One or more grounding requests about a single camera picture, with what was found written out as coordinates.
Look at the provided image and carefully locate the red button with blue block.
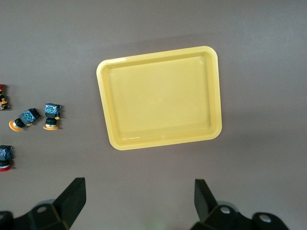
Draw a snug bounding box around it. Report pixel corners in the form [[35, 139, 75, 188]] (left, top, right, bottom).
[[0, 145, 13, 173]]

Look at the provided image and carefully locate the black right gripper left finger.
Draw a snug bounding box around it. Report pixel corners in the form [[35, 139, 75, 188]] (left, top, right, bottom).
[[13, 177, 86, 230]]

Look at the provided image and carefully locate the yellow push button switch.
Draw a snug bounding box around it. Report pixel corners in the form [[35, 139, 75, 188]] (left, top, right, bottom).
[[9, 108, 41, 132], [43, 103, 62, 131]]

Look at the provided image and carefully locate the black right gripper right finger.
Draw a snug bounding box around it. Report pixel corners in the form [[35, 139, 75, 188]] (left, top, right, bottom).
[[191, 179, 291, 230]]

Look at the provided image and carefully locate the brown table cover mat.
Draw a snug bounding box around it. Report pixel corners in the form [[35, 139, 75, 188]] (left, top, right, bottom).
[[0, 0, 307, 230]]

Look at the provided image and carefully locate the yellow plastic tray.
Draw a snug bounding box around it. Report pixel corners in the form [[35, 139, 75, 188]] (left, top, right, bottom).
[[96, 46, 223, 151]]

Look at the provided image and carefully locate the red button with orange block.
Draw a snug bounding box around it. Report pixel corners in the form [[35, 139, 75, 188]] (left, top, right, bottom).
[[0, 84, 10, 111]]

